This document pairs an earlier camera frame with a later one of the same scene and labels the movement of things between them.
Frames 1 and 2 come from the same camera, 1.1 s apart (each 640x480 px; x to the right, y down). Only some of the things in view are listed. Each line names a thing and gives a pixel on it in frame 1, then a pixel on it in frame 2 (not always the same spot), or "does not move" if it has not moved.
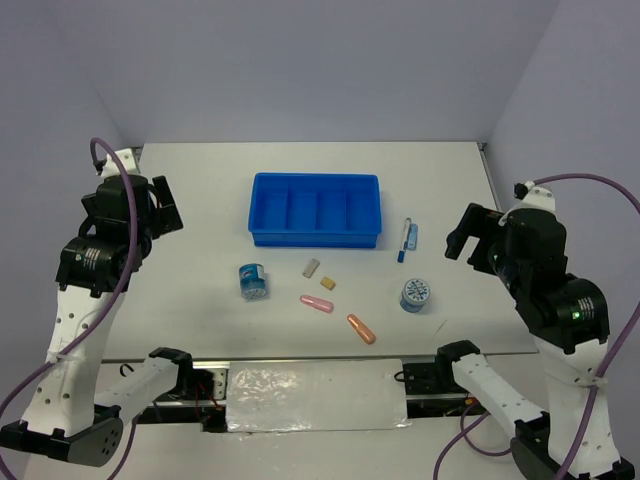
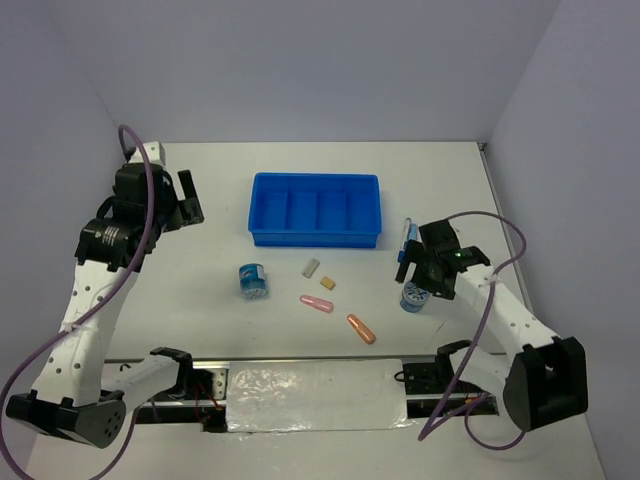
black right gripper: [475, 220] -> [416, 253]
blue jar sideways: [253, 281] does not move
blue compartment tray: [309, 210] does not move
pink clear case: [320, 304] does not move
